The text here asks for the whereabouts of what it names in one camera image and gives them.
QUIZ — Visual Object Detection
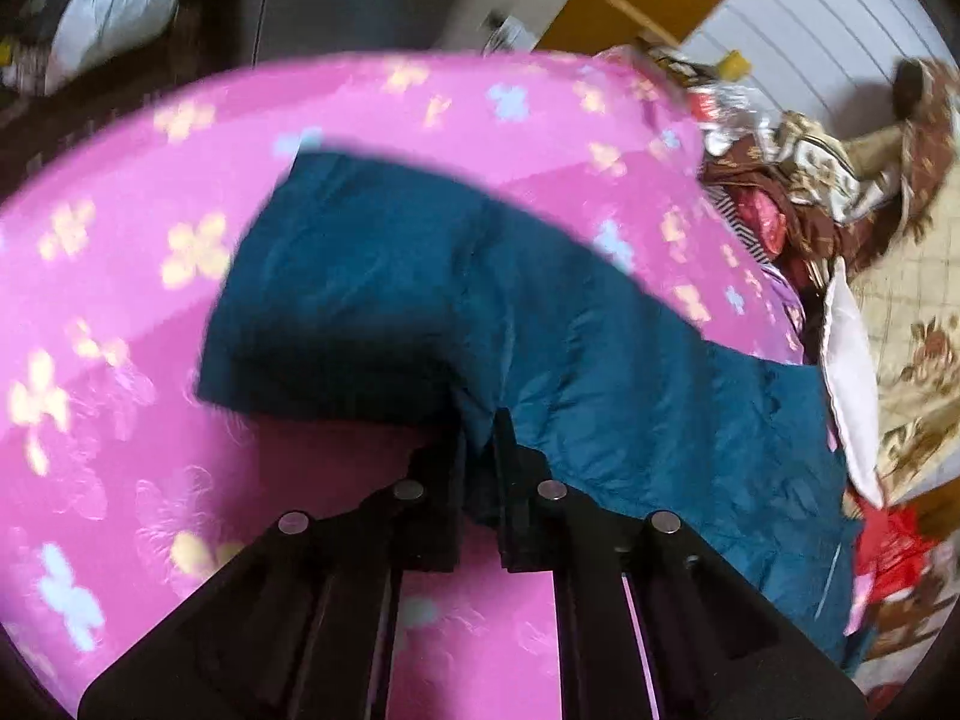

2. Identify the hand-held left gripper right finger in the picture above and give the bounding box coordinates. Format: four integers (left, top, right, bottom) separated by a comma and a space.
491, 411, 869, 720

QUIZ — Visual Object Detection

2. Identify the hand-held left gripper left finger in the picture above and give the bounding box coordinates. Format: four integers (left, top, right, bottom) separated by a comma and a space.
77, 441, 467, 720

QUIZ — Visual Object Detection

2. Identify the teal garment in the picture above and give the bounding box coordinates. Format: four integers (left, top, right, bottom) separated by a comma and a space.
196, 151, 862, 672

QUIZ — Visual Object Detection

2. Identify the white pillow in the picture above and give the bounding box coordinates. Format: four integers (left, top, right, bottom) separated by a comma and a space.
819, 259, 886, 507

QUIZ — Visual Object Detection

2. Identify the pink floral bed sheet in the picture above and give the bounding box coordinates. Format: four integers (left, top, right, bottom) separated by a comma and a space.
0, 51, 807, 720

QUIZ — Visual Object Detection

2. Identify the red cloth item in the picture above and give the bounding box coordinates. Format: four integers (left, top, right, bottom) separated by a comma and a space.
851, 502, 953, 616

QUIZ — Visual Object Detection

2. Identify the beige floral quilt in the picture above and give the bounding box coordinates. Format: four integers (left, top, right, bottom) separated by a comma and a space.
847, 187, 960, 503

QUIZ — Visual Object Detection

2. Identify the brown patterned cloth pile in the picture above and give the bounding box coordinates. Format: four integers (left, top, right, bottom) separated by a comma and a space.
600, 45, 960, 293

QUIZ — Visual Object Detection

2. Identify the white slatted headboard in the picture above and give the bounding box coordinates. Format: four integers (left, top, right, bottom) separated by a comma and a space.
679, 0, 938, 143

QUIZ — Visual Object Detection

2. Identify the white plastic bag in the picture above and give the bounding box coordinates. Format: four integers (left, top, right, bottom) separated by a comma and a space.
4, 0, 185, 95

